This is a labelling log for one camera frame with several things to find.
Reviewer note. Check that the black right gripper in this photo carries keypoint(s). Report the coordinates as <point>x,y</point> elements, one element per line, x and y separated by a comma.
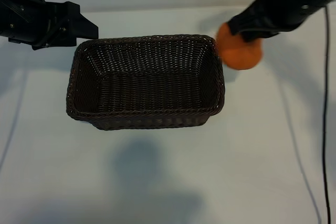
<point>288,3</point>

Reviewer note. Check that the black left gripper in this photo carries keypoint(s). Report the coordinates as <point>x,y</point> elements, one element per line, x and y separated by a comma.
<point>26,19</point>

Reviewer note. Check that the orange fruit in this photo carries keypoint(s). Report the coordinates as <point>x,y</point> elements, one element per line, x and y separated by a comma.
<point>236,56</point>

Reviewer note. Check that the dark brown wicker basket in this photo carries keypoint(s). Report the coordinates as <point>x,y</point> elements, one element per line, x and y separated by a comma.
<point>147,93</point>

